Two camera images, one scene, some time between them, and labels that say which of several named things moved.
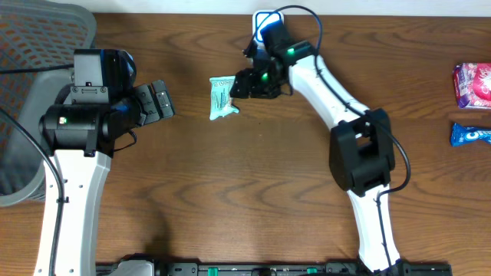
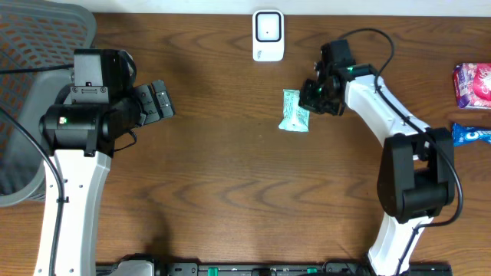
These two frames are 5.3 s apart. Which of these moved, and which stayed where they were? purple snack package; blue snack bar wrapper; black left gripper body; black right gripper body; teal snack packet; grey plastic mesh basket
Moved: teal snack packet; black right gripper body
Stayed: grey plastic mesh basket; purple snack package; blue snack bar wrapper; black left gripper body
